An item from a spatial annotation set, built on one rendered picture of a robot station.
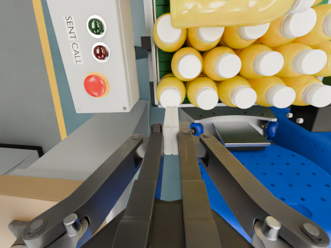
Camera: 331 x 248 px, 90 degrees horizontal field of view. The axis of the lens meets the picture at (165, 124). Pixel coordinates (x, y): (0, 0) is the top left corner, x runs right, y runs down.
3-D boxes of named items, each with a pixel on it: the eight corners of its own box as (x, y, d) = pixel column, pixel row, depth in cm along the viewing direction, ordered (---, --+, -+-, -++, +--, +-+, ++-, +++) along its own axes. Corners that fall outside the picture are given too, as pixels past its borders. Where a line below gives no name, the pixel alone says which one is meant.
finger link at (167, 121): (171, 155, 17) (164, 155, 17) (172, 126, 23) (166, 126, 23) (171, 128, 15) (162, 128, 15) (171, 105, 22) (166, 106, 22)
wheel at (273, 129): (264, 138, 44) (273, 140, 43) (268, 122, 43) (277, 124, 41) (268, 132, 47) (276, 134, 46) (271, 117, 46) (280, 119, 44)
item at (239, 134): (212, 129, 49) (223, 152, 38) (212, 122, 48) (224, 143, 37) (246, 128, 49) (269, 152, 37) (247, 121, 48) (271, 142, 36)
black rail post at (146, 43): (147, 50, 44) (141, 50, 37) (146, 38, 43) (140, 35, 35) (154, 50, 44) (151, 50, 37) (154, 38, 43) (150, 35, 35)
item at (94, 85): (88, 96, 29) (85, 97, 28) (83, 74, 27) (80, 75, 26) (109, 95, 29) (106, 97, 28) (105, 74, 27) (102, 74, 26)
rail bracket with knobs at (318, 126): (277, 117, 50) (302, 133, 40) (283, 94, 47) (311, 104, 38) (312, 117, 49) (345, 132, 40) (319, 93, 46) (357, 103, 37)
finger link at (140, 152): (163, 159, 15) (130, 159, 15) (165, 133, 19) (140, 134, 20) (162, 144, 14) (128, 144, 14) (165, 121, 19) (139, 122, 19)
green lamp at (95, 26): (91, 35, 25) (87, 35, 24) (88, 18, 24) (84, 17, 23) (105, 35, 25) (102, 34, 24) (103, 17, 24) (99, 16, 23)
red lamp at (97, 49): (96, 60, 26) (92, 60, 25) (93, 45, 26) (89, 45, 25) (110, 59, 26) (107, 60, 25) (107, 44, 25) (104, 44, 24)
